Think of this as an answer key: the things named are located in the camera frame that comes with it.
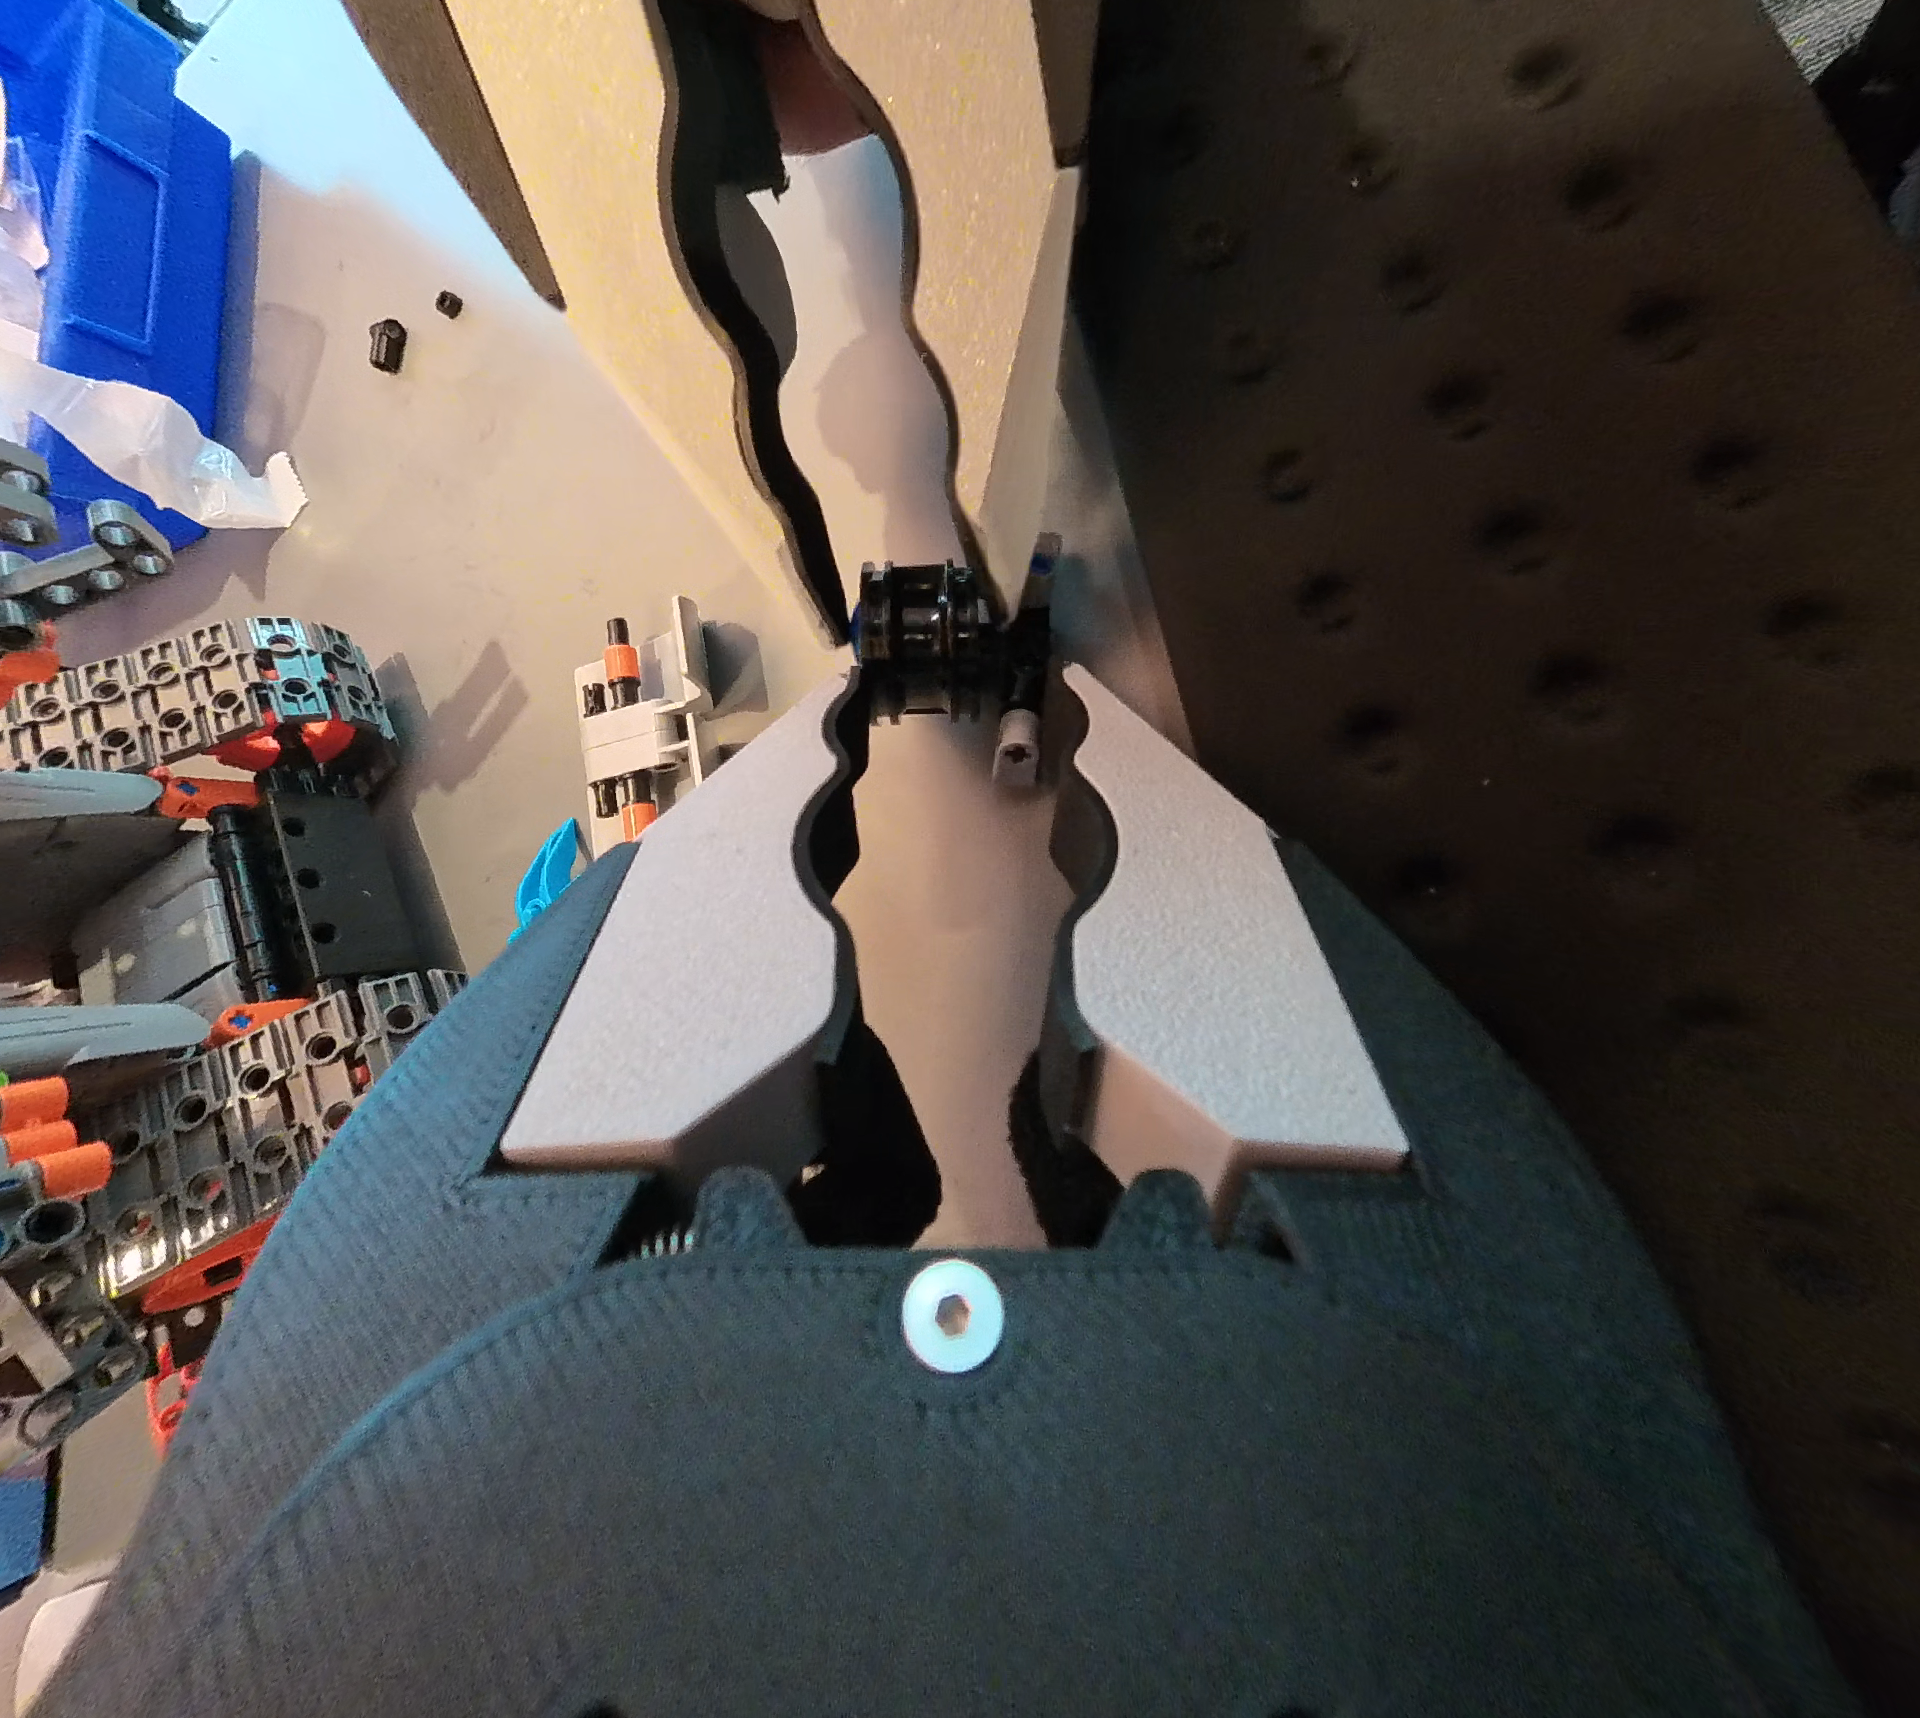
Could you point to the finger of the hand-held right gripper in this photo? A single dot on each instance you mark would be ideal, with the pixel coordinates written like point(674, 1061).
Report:
point(554, 98)
point(960, 22)

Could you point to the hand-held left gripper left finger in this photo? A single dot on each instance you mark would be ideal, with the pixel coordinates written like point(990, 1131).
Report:
point(691, 999)

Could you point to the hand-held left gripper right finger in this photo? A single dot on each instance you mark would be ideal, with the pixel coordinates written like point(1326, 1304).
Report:
point(1230, 999)

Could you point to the silver cylinder connector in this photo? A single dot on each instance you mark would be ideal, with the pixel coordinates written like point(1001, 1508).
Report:
point(1017, 743)

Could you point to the black angled connector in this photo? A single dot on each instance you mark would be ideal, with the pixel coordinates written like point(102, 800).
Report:
point(1022, 652)

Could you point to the black toy wheel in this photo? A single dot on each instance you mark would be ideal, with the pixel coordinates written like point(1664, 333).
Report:
point(922, 639)

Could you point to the grey holed connector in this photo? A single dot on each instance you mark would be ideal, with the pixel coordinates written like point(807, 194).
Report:
point(1047, 570)

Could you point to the blue plastic tool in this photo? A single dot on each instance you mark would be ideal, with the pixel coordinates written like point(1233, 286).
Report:
point(549, 878)

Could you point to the white block with orange pins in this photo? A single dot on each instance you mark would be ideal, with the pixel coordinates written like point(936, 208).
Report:
point(645, 728)

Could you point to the blue storage bin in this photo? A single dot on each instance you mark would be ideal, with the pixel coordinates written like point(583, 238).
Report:
point(120, 173)

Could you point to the tracked toy robot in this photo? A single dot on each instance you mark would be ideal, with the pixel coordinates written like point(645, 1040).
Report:
point(181, 999)

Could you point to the black perforated panel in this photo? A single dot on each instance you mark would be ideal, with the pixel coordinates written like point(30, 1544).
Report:
point(1501, 549)

